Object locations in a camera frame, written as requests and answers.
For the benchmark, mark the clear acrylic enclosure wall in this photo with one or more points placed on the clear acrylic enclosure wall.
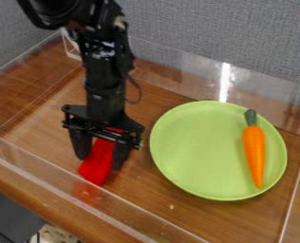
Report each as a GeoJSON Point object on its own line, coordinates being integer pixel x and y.
{"type": "Point", "coordinates": [139, 208]}

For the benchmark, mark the white power strip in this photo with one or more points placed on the white power strip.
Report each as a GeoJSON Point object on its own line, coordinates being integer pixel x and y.
{"type": "Point", "coordinates": [52, 234]}

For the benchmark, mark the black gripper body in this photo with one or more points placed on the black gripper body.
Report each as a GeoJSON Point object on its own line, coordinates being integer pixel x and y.
{"type": "Point", "coordinates": [103, 117]}

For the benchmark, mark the red star-profile block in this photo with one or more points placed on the red star-profile block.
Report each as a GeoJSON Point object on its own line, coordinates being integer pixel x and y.
{"type": "Point", "coordinates": [97, 165]}

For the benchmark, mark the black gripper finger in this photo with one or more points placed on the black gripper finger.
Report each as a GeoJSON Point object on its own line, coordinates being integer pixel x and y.
{"type": "Point", "coordinates": [121, 153]}
{"type": "Point", "coordinates": [81, 141]}

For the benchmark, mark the green plate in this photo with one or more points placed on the green plate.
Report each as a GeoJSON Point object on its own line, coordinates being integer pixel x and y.
{"type": "Point", "coordinates": [196, 147]}

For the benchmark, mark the orange toy carrot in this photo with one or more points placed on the orange toy carrot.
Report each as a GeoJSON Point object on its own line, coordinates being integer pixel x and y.
{"type": "Point", "coordinates": [254, 141]}

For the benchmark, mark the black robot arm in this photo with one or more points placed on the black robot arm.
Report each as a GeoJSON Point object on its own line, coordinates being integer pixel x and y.
{"type": "Point", "coordinates": [97, 27]}

